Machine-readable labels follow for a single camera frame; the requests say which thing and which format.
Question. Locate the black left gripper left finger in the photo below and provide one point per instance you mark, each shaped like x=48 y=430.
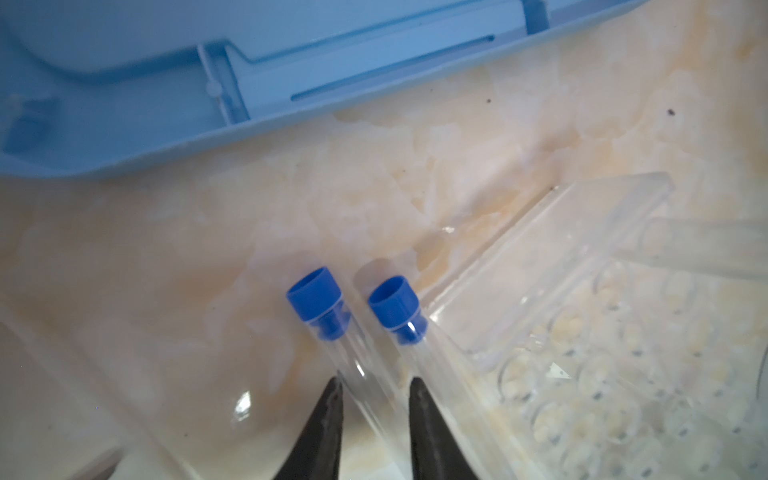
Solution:
x=316 y=454

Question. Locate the blue plastic bin lid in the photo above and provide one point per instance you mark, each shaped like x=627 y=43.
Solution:
x=100 y=88

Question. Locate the clear acrylic test tube rack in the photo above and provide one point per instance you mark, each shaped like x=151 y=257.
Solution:
x=601 y=368

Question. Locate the blue capped glass test tube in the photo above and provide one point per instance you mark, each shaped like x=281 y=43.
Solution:
x=319 y=303

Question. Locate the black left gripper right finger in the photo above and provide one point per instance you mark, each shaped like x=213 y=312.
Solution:
x=435 y=454

